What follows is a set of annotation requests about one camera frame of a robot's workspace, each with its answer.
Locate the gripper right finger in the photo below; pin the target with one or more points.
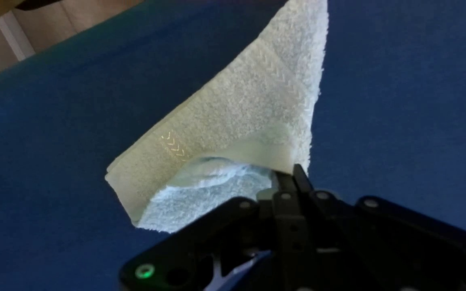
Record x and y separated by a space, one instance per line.
399 242

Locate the white terry towel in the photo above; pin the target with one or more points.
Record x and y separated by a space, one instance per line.
237 101

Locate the blue table cloth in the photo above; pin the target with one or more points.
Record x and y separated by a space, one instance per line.
55 169

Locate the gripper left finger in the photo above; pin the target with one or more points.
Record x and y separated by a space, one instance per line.
200 238

